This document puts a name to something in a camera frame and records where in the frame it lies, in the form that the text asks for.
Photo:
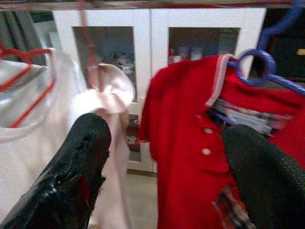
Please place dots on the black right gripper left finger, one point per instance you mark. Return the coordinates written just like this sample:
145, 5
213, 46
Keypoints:
71, 171

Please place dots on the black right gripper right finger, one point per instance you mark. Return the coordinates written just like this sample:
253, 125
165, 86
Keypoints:
267, 186

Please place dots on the red polo shirt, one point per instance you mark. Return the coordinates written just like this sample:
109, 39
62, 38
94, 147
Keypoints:
181, 114

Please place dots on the purple plastic clothes hanger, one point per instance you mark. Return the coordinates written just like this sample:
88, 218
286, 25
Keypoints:
271, 66

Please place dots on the pink clothes hanger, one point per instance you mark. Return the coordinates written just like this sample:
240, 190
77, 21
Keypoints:
87, 35

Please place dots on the white T-shirt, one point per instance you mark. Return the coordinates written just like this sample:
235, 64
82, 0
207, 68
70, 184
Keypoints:
28, 155

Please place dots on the pale pink garment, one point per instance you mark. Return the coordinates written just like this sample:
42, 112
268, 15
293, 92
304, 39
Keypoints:
114, 90

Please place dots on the dark brown cabinet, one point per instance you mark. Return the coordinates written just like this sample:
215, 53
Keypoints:
286, 62

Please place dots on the white glass-door cabinet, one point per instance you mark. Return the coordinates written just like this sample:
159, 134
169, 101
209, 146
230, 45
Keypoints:
150, 47

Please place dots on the grey curtain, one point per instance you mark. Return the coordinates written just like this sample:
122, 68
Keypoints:
16, 31

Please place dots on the clothes rack rail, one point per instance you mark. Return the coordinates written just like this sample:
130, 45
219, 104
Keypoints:
143, 5

